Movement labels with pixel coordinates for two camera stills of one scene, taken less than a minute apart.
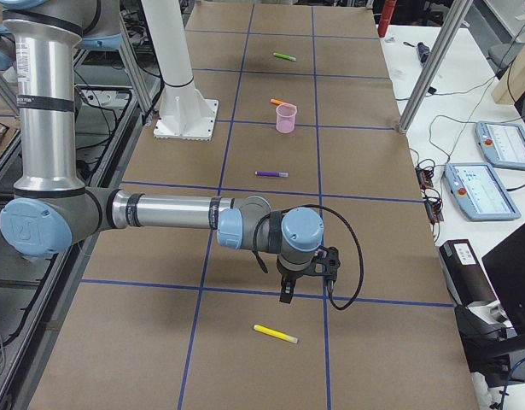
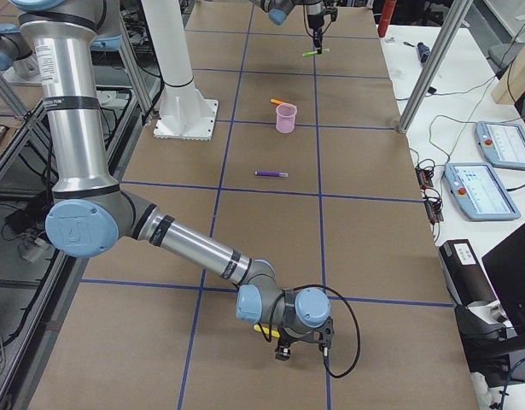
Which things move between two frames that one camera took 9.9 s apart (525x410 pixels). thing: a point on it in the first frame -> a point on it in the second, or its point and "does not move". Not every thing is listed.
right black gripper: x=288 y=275 -> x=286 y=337
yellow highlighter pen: x=276 y=333 does not move
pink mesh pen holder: x=285 y=120 does not move
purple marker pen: x=271 y=173 does not move
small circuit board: x=424 y=177 does not move
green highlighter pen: x=279 y=55 -> x=315 y=52
